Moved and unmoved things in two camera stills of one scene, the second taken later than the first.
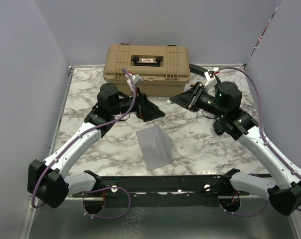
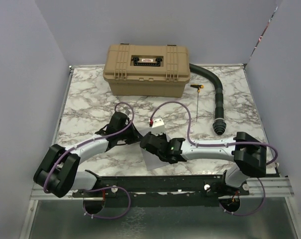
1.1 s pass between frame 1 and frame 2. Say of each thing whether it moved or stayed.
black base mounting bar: stayed
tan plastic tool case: stayed
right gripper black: moved
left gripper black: moved
